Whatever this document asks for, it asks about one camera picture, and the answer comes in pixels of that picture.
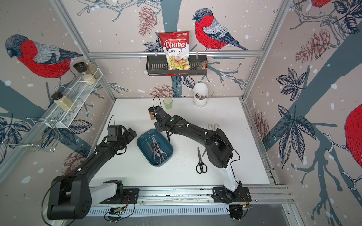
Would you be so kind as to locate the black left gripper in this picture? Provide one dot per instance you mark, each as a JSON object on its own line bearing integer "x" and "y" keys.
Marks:
{"x": 128, "y": 135}

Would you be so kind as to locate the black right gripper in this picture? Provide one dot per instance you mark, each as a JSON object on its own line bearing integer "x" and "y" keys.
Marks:
{"x": 156, "y": 126}

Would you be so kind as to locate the blue handled scissors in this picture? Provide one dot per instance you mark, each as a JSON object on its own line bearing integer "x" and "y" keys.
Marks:
{"x": 160, "y": 156}

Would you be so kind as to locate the pink handled scissors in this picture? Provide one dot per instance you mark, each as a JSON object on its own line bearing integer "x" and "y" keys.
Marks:
{"x": 152, "y": 149}

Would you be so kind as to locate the black scissors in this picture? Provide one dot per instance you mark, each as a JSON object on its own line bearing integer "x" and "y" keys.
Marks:
{"x": 201, "y": 168}
{"x": 156, "y": 143}

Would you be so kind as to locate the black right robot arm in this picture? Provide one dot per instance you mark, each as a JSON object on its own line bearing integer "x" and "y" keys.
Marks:
{"x": 218, "y": 148}

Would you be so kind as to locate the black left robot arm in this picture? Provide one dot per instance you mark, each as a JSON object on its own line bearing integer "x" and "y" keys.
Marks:
{"x": 71, "y": 197}

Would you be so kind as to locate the teal storage tray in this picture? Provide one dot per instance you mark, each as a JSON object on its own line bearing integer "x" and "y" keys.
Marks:
{"x": 165, "y": 145}

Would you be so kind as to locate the orange spice jar black lid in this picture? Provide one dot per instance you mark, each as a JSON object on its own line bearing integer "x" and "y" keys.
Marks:
{"x": 151, "y": 111}

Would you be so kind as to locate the green glass cup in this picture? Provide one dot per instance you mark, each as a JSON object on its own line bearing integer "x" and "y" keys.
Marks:
{"x": 168, "y": 103}

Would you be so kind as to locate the white utensil holder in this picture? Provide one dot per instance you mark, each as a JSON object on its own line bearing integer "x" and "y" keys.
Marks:
{"x": 200, "y": 92}

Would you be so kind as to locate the small spice jar behind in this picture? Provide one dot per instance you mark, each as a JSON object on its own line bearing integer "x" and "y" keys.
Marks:
{"x": 95, "y": 72}

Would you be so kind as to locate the red Chuba chips bag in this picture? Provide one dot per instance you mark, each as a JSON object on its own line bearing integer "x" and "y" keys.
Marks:
{"x": 176, "y": 47}

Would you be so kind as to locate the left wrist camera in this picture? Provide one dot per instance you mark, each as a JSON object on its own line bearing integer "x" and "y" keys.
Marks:
{"x": 114, "y": 133}

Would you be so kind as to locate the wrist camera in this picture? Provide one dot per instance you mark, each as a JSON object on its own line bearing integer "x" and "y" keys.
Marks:
{"x": 114, "y": 133}
{"x": 157, "y": 110}

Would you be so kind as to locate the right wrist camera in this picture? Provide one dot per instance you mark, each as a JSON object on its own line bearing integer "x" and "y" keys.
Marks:
{"x": 157, "y": 110}

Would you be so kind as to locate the cream handled scissors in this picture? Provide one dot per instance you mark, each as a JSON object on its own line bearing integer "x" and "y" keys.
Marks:
{"x": 213, "y": 127}

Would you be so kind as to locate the white wire wall shelf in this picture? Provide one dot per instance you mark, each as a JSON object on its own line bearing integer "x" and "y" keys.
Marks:
{"x": 78, "y": 91}

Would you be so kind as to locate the black wall basket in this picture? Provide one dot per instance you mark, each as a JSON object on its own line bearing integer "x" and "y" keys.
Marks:
{"x": 158, "y": 66}

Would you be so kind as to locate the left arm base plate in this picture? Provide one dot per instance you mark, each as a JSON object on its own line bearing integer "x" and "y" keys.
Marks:
{"x": 129, "y": 195}

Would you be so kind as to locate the aluminium frame post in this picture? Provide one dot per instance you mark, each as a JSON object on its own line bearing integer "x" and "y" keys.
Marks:
{"x": 76, "y": 35}

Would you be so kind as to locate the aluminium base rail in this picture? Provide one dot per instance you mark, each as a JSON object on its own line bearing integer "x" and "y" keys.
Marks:
{"x": 155, "y": 201}

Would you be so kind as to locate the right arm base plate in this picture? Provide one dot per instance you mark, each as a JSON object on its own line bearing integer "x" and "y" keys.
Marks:
{"x": 223, "y": 195}

